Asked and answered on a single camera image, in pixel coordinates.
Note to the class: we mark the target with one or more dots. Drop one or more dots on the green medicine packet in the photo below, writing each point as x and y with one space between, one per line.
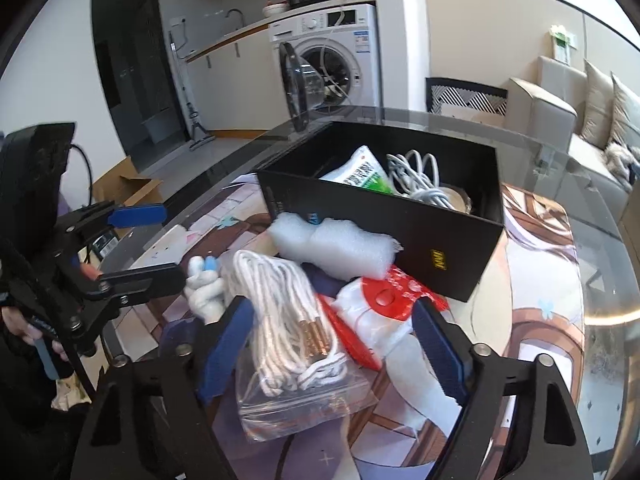
362 170

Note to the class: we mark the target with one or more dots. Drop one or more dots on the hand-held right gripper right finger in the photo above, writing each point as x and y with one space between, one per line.
440 355

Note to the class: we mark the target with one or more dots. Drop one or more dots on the white socks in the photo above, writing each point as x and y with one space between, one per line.
415 380

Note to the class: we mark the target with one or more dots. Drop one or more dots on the white counter cabinet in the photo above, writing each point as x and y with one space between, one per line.
235 85

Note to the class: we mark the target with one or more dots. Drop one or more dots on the white plush toy blue hat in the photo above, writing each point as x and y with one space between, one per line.
205 295

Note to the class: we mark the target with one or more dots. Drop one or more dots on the red and white plastic bag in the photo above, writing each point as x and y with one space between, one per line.
385 300

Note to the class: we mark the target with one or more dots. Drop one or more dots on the dark glass door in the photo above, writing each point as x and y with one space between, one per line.
135 60

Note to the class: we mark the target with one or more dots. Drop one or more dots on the black patterned chair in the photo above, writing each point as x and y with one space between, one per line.
465 95

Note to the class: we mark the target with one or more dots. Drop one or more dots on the beige pillow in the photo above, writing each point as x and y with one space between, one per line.
625 115
596 105

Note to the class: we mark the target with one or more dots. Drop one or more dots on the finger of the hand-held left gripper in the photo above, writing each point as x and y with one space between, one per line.
145 280
137 215

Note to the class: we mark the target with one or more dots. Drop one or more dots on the beige sofa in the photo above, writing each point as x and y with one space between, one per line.
545 110

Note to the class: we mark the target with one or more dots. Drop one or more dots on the floor mop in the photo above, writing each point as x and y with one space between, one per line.
192 120

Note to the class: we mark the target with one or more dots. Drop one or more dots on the grey fluffy clothing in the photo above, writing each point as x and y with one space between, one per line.
620 160

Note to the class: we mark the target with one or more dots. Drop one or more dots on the white foam sheet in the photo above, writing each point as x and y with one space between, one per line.
325 242

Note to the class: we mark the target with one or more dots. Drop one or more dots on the white bowl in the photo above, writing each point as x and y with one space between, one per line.
275 9

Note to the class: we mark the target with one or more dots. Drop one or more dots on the green and white wall panel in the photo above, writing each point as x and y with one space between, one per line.
561 45

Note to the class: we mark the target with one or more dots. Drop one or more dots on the black cardboard box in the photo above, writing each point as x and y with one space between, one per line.
425 240

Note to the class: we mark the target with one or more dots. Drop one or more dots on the brown cardboard box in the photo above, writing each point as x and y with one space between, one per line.
130 185

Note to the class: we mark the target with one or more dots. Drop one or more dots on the white washing machine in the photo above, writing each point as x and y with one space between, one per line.
350 60

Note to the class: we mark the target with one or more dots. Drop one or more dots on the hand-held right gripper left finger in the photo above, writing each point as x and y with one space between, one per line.
225 355

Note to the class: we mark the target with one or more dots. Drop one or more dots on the kitchen faucet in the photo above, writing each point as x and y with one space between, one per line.
235 12

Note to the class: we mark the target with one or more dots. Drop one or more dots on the person's left hand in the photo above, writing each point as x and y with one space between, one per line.
15 325

